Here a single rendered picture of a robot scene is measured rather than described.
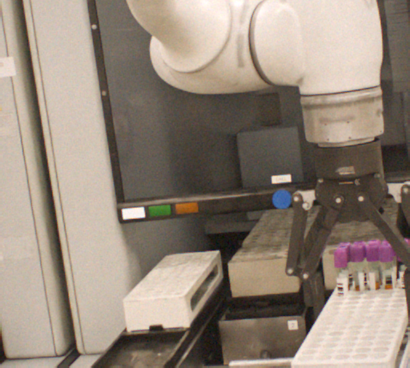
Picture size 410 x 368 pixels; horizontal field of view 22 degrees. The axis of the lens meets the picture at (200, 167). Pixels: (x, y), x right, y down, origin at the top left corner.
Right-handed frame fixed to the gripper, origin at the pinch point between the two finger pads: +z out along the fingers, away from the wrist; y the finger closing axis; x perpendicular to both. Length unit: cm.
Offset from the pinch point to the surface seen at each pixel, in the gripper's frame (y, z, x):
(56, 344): -61, 15, 40
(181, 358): -30.1, 10.8, 18.0
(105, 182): -48, -12, 42
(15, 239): -65, -3, 40
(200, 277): -33, 5, 41
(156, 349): -35.6, 11.0, 22.9
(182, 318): -33.0, 8.2, 28.8
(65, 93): -53, -27, 41
